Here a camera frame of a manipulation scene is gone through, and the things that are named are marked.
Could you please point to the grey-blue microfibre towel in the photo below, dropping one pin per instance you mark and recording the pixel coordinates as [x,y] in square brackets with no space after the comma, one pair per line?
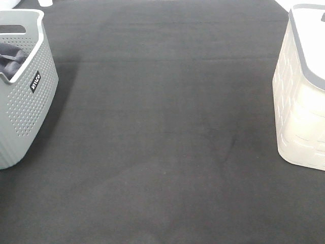
[12,58]

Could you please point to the grey perforated laundry basket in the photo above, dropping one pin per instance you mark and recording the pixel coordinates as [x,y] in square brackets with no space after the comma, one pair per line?
[28,95]

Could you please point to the translucent white storage bin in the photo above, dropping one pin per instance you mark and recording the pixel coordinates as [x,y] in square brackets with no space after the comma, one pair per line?
[298,87]

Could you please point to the white cup at table edge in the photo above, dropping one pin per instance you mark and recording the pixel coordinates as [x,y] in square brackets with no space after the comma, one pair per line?
[45,3]

